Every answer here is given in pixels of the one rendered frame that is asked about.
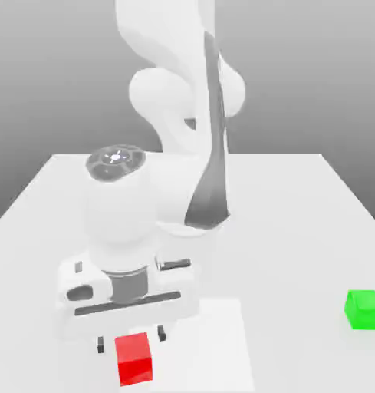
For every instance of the small red cube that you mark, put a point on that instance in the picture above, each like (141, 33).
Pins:
(135, 362)

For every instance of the small green cube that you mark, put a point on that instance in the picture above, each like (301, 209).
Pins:
(363, 310)

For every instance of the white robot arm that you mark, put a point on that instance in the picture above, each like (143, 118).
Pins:
(119, 215)

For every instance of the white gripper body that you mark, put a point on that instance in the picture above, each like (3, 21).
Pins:
(128, 316)

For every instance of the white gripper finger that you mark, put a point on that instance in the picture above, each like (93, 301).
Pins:
(161, 333)
(100, 344)

